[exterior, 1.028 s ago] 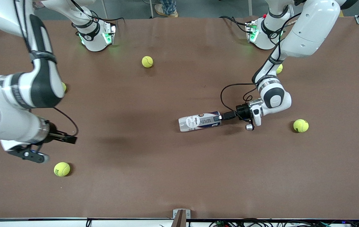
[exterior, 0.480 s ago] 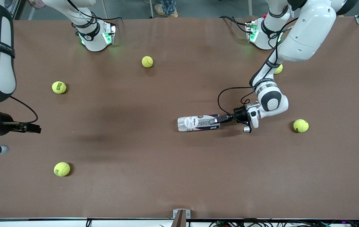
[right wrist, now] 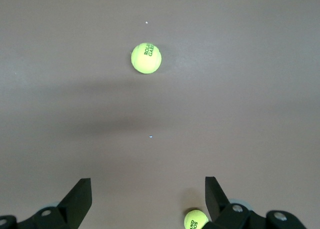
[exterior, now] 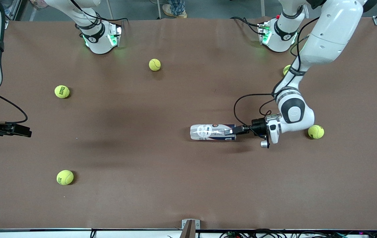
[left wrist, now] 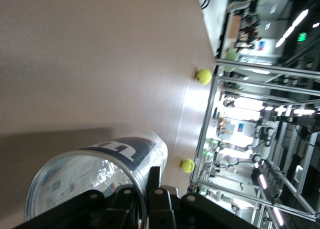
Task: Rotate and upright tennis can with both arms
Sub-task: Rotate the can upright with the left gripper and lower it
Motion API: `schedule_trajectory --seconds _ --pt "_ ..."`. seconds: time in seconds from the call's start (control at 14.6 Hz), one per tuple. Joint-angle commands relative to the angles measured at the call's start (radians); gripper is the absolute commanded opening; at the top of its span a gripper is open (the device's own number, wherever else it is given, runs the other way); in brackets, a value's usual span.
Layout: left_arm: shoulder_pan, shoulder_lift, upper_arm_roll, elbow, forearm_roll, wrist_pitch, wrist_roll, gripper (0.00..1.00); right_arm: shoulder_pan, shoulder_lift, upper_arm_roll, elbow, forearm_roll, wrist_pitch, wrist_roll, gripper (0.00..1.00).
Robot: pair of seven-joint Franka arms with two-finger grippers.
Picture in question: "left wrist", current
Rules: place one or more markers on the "long ceiling light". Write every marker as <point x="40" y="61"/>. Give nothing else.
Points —
<point x="292" y="27"/>

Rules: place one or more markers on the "clear plastic tennis ball can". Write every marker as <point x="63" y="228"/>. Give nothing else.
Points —
<point x="75" y="169"/>

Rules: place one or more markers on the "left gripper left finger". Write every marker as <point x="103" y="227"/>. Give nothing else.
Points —
<point x="125" y="209"/>

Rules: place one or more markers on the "green exit sign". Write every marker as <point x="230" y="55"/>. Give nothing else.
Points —
<point x="302" y="36"/>

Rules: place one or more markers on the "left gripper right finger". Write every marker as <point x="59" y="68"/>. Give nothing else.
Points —
<point x="160" y="209"/>

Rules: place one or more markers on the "aluminium extrusion frame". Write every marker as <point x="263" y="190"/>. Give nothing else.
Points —
<point x="209" y="109"/>

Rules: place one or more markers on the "yellow tennis ball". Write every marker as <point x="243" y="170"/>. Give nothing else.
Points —
<point x="203" y="76"/>
<point x="187" y="165"/>

